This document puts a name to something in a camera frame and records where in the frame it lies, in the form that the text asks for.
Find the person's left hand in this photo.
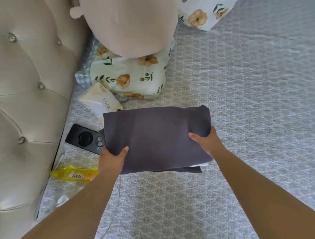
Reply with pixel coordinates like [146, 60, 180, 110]
[97, 146, 130, 182]

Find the white packet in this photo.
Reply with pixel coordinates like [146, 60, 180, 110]
[77, 82, 124, 119]

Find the bed with grey patterned sheet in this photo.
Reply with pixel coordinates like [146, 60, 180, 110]
[37, 0, 315, 239]

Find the person's left forearm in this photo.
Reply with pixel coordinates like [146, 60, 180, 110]
[20, 170, 119, 239]

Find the pink plush pillow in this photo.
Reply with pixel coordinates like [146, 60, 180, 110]
[69, 0, 180, 59]

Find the yellow packet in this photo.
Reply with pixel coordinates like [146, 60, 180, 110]
[49, 165, 100, 184]

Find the floral pillow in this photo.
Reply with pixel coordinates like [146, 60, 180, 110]
[75, 35, 177, 102]

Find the person's right hand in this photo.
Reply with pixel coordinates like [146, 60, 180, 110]
[187, 125, 227, 159]

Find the floral quilt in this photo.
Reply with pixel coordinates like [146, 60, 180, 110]
[177, 0, 238, 33]

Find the black phone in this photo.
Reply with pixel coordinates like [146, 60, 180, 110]
[65, 123, 106, 156]

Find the person's right forearm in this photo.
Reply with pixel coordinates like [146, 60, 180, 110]
[213, 148, 315, 239]

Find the beige tufted headboard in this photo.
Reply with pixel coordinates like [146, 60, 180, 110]
[0, 0, 92, 239]

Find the white printed t-shirt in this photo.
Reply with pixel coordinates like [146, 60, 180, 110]
[189, 159, 214, 169]

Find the grey printed t-shirt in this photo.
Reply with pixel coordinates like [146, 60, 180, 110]
[102, 104, 214, 175]

